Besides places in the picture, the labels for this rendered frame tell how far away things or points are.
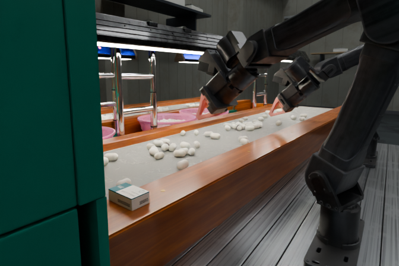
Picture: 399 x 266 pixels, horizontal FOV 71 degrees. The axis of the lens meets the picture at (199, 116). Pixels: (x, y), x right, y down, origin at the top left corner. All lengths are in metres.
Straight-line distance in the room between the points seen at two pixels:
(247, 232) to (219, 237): 0.06
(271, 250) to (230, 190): 0.14
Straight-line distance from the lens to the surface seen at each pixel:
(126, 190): 0.47
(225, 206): 0.60
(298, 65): 1.00
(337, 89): 8.20
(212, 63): 0.68
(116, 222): 0.43
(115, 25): 0.74
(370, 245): 0.62
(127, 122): 1.31
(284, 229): 0.60
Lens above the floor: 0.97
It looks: 9 degrees down
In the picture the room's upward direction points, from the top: straight up
